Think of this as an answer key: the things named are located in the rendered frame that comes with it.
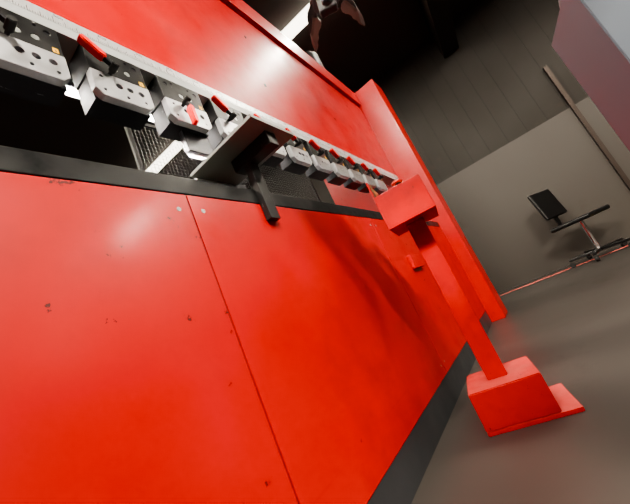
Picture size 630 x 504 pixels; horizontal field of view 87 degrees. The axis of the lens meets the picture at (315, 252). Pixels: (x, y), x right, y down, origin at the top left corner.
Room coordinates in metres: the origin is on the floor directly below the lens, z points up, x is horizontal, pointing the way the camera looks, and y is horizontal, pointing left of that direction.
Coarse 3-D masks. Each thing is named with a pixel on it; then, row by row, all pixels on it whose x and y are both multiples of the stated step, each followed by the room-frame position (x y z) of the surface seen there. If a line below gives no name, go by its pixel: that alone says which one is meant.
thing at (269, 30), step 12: (228, 0) 1.37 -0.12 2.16; (240, 0) 1.49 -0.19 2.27; (240, 12) 1.46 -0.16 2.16; (252, 12) 1.56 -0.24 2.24; (252, 24) 1.55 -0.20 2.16; (264, 24) 1.64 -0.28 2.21; (276, 36) 1.72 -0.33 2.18; (288, 48) 1.82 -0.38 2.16; (300, 48) 2.00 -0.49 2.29; (300, 60) 1.95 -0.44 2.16; (312, 60) 2.11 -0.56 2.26; (324, 72) 2.24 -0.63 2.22; (336, 84) 2.37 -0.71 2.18; (348, 96) 2.55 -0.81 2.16
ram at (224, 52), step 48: (0, 0) 0.53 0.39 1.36; (48, 0) 0.62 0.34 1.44; (96, 0) 0.73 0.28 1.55; (144, 0) 0.89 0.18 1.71; (192, 0) 1.14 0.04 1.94; (144, 48) 0.82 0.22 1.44; (192, 48) 1.02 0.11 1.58; (240, 48) 1.32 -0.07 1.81; (240, 96) 1.17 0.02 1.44; (288, 96) 1.56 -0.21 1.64; (336, 96) 2.30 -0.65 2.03; (336, 144) 1.86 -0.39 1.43
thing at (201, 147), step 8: (184, 136) 0.89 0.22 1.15; (192, 136) 0.91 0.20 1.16; (200, 136) 0.94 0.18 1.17; (184, 144) 0.89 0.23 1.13; (192, 144) 0.90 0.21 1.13; (200, 144) 0.93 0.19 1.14; (208, 144) 0.96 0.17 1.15; (192, 152) 0.90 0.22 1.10; (200, 152) 0.92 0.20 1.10; (208, 152) 0.95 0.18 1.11
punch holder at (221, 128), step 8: (208, 104) 1.01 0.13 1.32; (208, 112) 1.01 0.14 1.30; (216, 112) 1.00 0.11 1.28; (240, 112) 1.12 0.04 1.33; (216, 120) 1.00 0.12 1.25; (224, 120) 1.02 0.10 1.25; (232, 120) 1.06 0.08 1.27; (240, 120) 1.10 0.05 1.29; (216, 128) 1.01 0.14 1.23; (224, 128) 1.00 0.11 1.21; (232, 128) 1.04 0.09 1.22; (208, 136) 1.04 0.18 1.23; (216, 136) 1.02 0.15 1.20; (224, 136) 1.01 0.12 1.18; (216, 144) 1.03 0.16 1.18
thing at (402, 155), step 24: (360, 96) 2.74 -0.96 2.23; (384, 96) 2.79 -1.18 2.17; (384, 120) 2.70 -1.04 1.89; (384, 144) 2.75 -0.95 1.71; (408, 144) 2.66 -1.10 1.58; (408, 168) 2.71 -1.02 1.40; (336, 192) 3.06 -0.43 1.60; (360, 192) 2.95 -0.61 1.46; (432, 192) 2.67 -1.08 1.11; (456, 240) 2.68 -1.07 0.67; (480, 264) 2.83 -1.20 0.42; (480, 288) 2.69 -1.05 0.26; (504, 312) 2.71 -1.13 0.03
